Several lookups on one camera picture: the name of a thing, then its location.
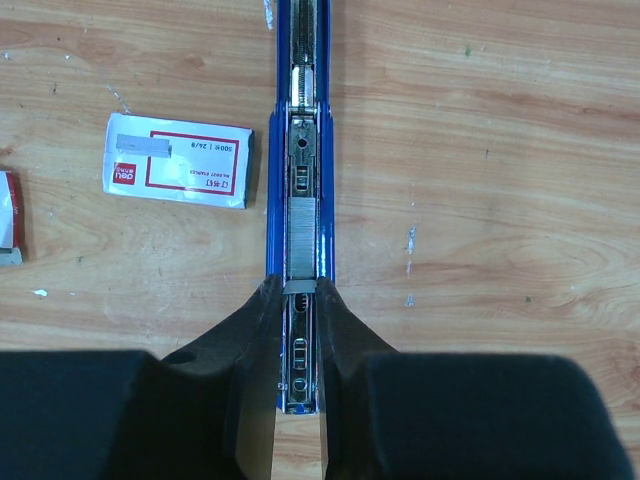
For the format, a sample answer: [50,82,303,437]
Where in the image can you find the red staple box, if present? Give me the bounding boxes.
[102,113,254,209]

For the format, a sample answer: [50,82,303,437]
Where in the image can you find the silver staple strips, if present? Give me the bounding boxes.
[0,171,23,267]

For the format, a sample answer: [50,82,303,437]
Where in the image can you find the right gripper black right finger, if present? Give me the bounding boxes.
[316,278,634,479]

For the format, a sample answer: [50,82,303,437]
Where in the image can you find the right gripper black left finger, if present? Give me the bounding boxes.
[1,275,282,479]

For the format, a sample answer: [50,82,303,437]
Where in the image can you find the silver staple strip piece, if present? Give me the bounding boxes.
[284,197,317,295]

